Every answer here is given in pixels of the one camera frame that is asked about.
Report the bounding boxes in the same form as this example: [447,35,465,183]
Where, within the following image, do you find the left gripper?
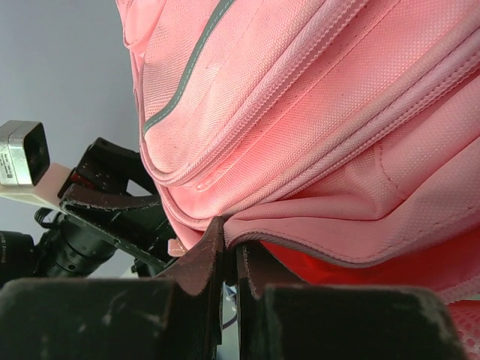
[34,137,175,278]

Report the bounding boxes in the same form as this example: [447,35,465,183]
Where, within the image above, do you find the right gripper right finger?
[235,243,467,359]

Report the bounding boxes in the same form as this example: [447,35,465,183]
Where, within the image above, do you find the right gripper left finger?
[1,217,224,359]

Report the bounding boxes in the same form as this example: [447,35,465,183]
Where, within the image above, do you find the pink student backpack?
[117,1,479,359]

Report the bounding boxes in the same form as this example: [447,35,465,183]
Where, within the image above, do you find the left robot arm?
[1,138,175,283]

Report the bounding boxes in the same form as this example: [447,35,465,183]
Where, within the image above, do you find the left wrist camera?
[1,120,50,187]

